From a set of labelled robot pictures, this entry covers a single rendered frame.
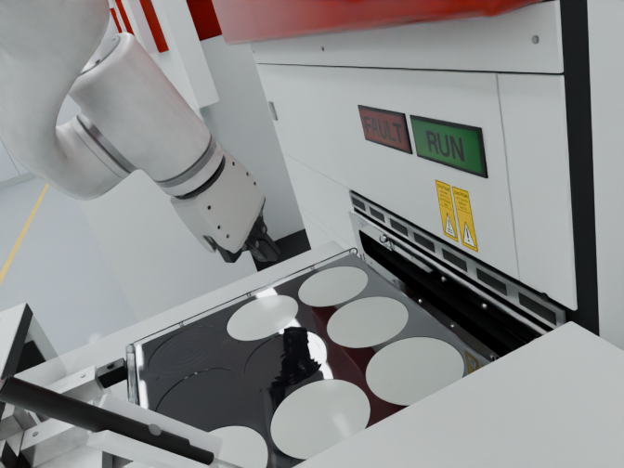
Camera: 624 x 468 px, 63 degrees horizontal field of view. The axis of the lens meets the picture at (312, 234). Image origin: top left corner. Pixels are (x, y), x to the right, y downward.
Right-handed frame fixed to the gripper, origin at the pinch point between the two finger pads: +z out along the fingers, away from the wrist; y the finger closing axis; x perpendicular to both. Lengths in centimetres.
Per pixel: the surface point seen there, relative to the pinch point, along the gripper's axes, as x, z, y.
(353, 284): 9.8, 9.1, -0.5
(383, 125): 16.9, -7.4, -13.4
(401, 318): 19.4, 6.5, 5.2
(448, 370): 27.2, 3.4, 11.6
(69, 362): -39.2, 8.8, 19.2
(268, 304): -0.7, 6.5, 5.1
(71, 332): -219, 117, -17
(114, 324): -195, 122, -28
